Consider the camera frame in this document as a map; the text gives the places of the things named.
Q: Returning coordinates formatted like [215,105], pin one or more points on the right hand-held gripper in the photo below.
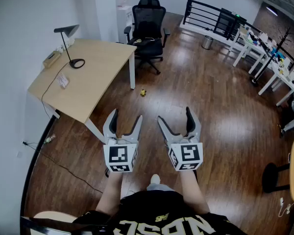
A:
[187,153]

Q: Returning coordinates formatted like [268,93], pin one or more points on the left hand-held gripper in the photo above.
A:
[120,155]

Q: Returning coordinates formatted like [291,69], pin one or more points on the person's right forearm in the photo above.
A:
[192,192]

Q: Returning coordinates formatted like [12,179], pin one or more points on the person's left forearm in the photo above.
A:
[111,192]

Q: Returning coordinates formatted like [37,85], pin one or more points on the small yellow toy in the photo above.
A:
[143,92]

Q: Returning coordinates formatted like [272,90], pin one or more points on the person's white shoe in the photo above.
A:
[155,179]

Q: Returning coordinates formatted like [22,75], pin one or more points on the light wooden table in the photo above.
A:
[98,77]

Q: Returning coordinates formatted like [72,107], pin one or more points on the person's grey trousers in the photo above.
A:
[159,187]

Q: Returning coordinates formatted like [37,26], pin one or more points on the clear plastic bottle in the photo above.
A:
[49,138]

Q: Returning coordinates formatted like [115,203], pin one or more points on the person's black printed shirt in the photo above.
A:
[156,212]

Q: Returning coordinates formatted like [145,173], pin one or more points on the steel trash can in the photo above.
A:
[207,42]

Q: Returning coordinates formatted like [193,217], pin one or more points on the wooden tissue box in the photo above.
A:
[51,59]

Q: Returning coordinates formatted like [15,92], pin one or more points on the plain white mug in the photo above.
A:
[71,42]

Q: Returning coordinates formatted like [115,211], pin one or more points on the white printed mug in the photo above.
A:
[60,49]

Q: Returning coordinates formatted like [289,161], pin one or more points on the black round table base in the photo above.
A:
[272,177]

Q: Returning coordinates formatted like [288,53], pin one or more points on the white long table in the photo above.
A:
[245,44]
[279,77]

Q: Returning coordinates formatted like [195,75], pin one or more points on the black mesh office chair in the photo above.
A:
[148,21]

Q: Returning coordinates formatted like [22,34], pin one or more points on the black cone-shade desk lamp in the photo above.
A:
[69,30]

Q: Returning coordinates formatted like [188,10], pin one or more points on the round beige table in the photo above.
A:
[54,216]

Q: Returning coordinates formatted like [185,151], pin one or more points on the white water dispenser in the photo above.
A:
[123,16]

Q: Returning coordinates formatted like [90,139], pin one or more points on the black monitor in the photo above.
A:
[226,23]

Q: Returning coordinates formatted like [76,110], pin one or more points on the black coat rack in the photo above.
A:
[272,57]

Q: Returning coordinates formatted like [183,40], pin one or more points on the black metal railing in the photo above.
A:
[203,11]

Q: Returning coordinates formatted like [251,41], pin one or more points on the black worn harness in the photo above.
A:
[51,227]

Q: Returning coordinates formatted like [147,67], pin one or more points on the round pendant ceiling light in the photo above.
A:
[272,10]

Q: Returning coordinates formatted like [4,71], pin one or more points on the white wall outlet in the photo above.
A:
[19,154]

